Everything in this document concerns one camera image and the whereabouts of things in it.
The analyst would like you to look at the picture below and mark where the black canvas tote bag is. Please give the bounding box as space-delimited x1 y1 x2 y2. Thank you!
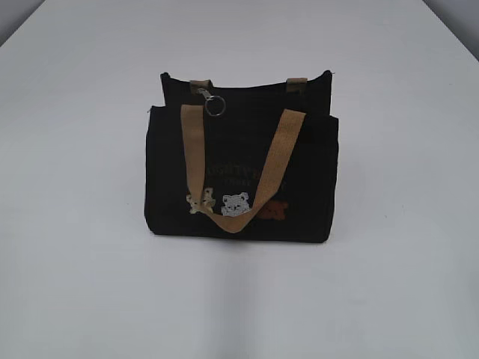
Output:
144 70 339 243

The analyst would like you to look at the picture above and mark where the silver key ring clasp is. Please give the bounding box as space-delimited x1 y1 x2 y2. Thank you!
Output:
198 88 226 117

